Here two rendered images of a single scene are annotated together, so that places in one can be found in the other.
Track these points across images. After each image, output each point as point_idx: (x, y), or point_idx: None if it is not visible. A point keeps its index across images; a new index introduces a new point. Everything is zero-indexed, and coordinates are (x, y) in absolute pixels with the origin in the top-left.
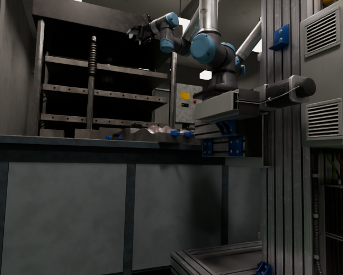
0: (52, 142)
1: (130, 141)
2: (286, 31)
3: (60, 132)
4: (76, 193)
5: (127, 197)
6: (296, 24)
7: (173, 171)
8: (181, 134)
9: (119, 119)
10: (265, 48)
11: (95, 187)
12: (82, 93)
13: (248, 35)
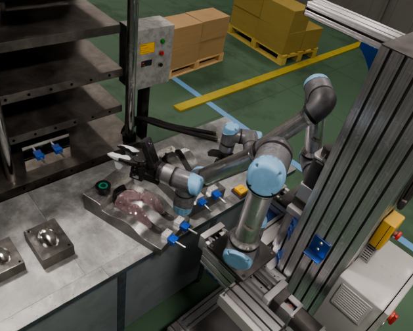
0: (42, 319)
1: (123, 268)
2: (326, 249)
3: (20, 265)
4: (69, 323)
5: (119, 296)
6: (337, 256)
7: (163, 253)
8: (176, 232)
9: (50, 125)
10: (299, 232)
11: (87, 309)
12: None
13: (281, 131)
